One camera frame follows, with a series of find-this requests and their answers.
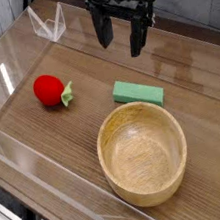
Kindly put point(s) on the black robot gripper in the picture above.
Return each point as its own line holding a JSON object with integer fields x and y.
{"x": 141, "y": 11}

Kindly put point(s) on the red felt strawberry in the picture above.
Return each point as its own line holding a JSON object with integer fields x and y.
{"x": 51, "y": 91}

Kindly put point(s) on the green foam block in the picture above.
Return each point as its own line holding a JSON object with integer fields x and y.
{"x": 129, "y": 92}

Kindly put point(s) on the wooden oval bowl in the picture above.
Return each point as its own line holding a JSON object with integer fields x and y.
{"x": 142, "y": 150}

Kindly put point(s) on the clear acrylic tray walls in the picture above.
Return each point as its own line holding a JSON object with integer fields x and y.
{"x": 48, "y": 155}

